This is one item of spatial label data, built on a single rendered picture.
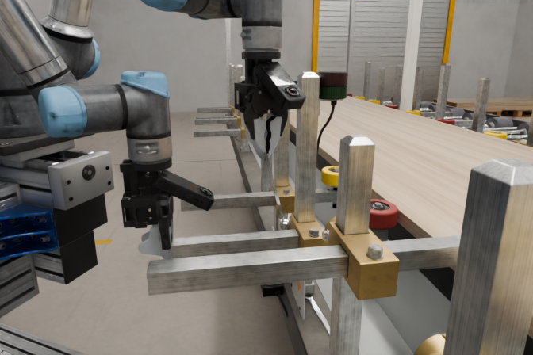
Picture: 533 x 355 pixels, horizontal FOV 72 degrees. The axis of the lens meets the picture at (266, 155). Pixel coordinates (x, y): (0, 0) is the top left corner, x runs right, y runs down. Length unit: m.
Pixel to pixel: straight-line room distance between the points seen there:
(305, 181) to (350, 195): 0.26
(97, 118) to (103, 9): 8.05
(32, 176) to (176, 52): 7.58
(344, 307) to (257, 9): 0.50
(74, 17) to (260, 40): 0.48
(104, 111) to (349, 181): 0.37
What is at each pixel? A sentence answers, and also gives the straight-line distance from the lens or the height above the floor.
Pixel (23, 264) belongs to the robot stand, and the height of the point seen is 0.77.
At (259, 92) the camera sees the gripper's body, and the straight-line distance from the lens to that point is 0.69.
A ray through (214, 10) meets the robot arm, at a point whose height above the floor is 1.28.
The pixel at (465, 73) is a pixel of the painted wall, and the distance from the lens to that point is 10.38.
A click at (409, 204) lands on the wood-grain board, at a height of 0.90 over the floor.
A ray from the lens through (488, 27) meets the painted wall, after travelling 10.66.
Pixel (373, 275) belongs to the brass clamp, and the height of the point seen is 0.95.
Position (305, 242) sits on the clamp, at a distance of 0.72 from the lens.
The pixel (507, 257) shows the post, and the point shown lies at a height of 1.08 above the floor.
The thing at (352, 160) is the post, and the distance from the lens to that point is 0.48.
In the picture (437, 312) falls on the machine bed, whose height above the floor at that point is 0.76.
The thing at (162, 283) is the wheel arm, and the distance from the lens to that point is 0.47.
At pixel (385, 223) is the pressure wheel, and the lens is 0.77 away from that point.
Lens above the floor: 1.20
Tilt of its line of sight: 15 degrees down
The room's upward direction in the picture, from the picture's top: straight up
